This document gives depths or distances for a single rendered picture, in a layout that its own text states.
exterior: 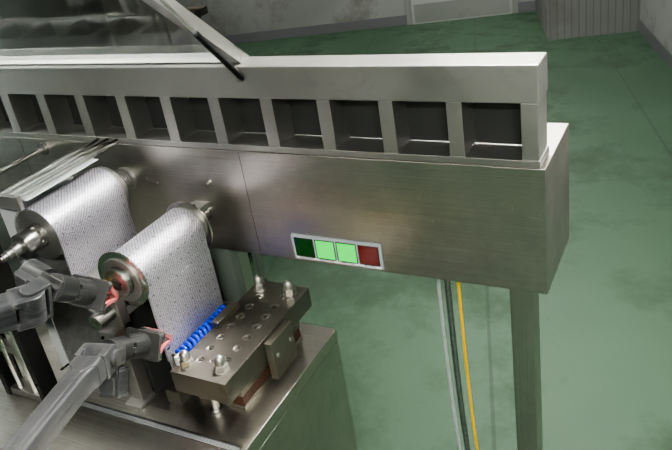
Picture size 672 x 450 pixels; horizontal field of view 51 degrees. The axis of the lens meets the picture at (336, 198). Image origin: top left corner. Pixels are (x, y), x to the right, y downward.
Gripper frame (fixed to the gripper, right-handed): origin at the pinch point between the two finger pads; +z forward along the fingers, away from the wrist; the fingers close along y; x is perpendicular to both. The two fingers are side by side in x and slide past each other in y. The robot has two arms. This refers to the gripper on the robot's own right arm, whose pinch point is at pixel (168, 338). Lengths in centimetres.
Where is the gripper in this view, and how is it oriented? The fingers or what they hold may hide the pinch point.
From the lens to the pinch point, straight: 179.6
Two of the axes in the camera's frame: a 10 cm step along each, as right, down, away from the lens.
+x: 0.9, -10.0, -0.2
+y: 8.9, 0.9, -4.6
